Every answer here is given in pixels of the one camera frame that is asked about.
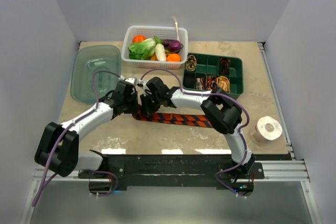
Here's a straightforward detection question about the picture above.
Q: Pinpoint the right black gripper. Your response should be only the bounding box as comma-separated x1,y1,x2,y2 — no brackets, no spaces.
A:
140,92,162,117

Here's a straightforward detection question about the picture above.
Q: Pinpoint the orange navy striped tie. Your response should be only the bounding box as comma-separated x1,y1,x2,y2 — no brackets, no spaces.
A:
132,106,212,128

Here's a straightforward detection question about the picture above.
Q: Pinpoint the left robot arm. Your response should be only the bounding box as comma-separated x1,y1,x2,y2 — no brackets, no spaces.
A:
34,78,138,177

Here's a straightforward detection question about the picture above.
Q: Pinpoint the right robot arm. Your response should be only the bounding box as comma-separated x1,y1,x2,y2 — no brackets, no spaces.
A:
134,77,255,178

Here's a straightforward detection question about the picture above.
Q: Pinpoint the paper tape roll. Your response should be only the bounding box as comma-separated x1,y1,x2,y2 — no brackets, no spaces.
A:
249,116,282,146

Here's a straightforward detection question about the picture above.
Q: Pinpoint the orange fruit front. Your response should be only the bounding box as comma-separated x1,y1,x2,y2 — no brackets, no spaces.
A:
166,54,181,62

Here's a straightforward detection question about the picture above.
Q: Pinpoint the colourful rolled tie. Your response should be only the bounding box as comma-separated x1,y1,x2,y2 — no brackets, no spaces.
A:
195,78,205,90

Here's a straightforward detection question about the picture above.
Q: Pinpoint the white radish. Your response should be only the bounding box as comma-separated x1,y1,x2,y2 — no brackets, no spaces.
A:
155,44,166,61

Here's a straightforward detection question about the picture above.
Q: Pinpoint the brown patterned rolled tie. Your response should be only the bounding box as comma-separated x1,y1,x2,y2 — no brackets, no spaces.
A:
185,55,197,71

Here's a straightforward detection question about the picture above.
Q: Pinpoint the green compartment tray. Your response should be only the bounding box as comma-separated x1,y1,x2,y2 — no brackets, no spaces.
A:
182,53,244,99

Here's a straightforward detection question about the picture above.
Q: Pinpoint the green lettuce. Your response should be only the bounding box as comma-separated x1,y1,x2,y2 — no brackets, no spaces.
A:
128,38,156,60

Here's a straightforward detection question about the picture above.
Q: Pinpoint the purple onion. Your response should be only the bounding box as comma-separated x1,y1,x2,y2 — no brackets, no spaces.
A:
168,40,182,52

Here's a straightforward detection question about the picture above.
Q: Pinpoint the red patterned rolled tie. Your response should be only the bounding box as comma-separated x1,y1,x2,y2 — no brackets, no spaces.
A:
204,75,218,91

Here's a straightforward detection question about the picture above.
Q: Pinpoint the clear teal plastic container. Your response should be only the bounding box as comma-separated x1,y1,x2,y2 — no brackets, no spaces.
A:
70,45,121,104

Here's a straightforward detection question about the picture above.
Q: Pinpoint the orange pepper back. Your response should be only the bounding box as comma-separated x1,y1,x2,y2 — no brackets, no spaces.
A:
133,35,146,43

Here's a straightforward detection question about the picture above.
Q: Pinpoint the garlic stalk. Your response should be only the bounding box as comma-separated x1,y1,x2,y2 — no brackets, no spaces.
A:
172,16,180,41

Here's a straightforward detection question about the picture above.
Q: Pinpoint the gold rolled tie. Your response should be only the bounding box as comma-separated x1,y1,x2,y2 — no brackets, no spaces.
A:
216,76,230,93

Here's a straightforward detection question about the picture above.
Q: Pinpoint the white perforated basket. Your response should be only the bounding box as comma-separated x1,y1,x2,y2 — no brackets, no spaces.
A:
121,25,188,69

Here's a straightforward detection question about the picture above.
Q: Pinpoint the black orange rolled tie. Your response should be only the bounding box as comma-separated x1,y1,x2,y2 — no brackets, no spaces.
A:
218,58,231,76

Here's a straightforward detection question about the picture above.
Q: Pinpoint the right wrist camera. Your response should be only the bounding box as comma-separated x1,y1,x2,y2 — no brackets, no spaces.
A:
137,80,148,90

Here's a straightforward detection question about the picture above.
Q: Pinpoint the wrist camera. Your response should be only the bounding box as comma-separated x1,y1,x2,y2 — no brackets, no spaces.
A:
119,76,138,87
137,80,148,90

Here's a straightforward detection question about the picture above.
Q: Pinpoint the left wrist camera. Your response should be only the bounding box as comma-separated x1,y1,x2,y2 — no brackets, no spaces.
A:
119,76,138,87

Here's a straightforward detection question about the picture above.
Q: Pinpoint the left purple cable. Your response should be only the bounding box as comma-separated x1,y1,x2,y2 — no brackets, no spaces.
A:
31,70,125,207

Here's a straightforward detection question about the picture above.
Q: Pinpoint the purple cable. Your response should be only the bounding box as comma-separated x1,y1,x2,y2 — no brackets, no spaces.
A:
31,70,125,207
139,68,250,200

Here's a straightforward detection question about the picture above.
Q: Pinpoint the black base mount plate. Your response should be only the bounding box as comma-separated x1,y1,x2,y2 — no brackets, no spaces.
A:
78,154,265,193

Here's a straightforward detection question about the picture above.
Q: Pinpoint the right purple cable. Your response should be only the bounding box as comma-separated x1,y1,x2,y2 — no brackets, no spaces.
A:
139,68,250,200

